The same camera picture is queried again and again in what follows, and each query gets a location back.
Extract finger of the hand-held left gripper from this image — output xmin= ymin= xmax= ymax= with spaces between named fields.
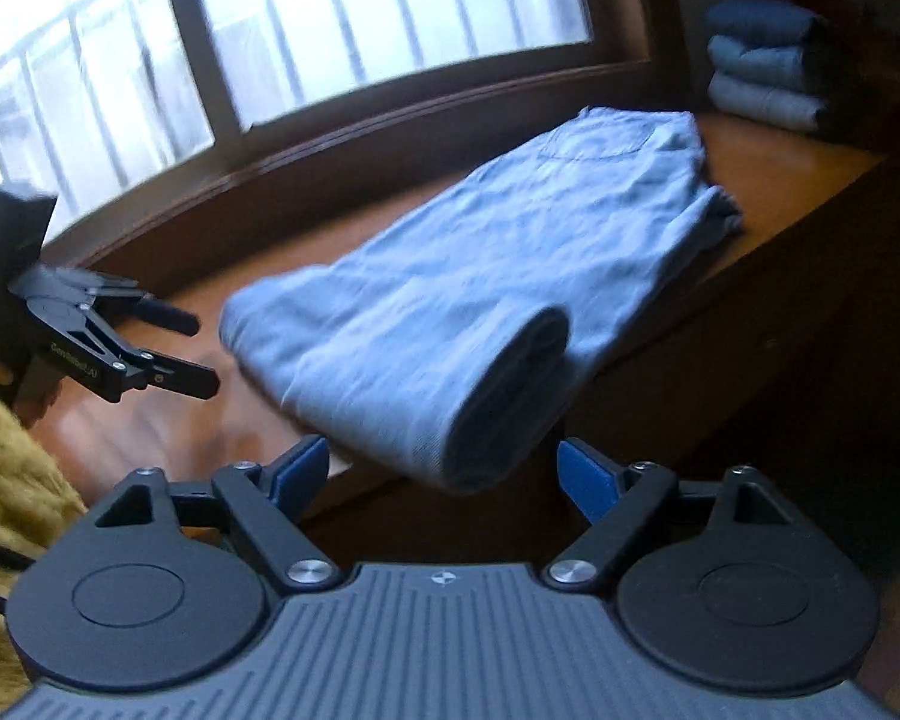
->
xmin=146 ymin=351 xmax=221 ymax=401
xmin=131 ymin=292 xmax=200 ymax=337

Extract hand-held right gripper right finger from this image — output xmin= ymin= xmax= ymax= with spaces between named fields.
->
xmin=541 ymin=437 xmax=796 ymax=592

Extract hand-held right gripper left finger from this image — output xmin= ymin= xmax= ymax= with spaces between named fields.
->
xmin=94 ymin=435 xmax=346 ymax=592

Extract light blue jeans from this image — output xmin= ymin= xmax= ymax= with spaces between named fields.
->
xmin=217 ymin=106 xmax=745 ymax=496

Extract wooden window sill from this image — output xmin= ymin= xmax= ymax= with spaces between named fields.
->
xmin=37 ymin=52 xmax=691 ymax=301

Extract medium blue folded jeans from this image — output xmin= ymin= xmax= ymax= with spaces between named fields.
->
xmin=706 ymin=36 xmax=826 ymax=91

